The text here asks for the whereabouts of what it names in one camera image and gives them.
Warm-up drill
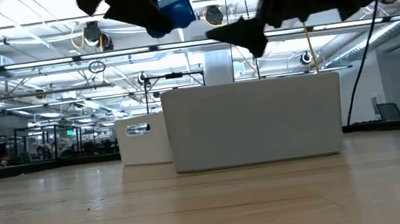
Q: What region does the white column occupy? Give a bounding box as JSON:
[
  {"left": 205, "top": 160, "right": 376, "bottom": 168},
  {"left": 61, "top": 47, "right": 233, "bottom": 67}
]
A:
[{"left": 201, "top": 48, "right": 236, "bottom": 87}]

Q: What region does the black ceiling cord reel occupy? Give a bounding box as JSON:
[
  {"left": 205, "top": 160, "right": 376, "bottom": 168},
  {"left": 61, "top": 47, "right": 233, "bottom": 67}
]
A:
[
  {"left": 298, "top": 50, "right": 314, "bottom": 67},
  {"left": 203, "top": 4, "right": 226, "bottom": 28},
  {"left": 81, "top": 18, "right": 115, "bottom": 55},
  {"left": 135, "top": 71, "right": 151, "bottom": 88}
]

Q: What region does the large blue toy block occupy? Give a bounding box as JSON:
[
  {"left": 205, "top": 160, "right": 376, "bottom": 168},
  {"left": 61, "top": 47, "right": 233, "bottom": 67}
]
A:
[{"left": 142, "top": 0, "right": 199, "bottom": 41}]

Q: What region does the yellow hanging cable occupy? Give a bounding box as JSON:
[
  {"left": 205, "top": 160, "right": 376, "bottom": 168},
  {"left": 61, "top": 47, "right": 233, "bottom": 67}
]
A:
[{"left": 302, "top": 21, "right": 322, "bottom": 75}]

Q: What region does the grey plastic bin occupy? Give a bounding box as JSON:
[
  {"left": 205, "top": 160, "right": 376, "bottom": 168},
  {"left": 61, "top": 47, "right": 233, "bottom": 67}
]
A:
[{"left": 160, "top": 68, "right": 350, "bottom": 177}]

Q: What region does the white plastic bin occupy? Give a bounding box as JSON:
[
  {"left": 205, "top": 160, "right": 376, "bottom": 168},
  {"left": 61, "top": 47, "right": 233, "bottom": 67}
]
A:
[{"left": 114, "top": 111, "right": 175, "bottom": 170}]

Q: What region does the long ceiling light rail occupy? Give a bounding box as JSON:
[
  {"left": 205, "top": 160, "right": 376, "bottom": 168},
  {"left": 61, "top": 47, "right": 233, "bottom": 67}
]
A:
[{"left": 71, "top": 22, "right": 329, "bottom": 64}]

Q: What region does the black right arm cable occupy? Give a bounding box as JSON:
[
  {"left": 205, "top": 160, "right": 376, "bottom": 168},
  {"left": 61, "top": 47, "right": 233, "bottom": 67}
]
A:
[{"left": 331, "top": 0, "right": 395, "bottom": 127}]

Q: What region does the black overhead rig frame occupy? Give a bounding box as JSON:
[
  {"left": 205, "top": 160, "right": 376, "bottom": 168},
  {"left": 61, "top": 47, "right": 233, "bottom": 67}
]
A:
[{"left": 142, "top": 69, "right": 207, "bottom": 97}]

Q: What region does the grey office chair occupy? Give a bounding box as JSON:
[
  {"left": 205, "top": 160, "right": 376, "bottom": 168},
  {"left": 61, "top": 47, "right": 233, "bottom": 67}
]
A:
[{"left": 376, "top": 100, "right": 400, "bottom": 123}]

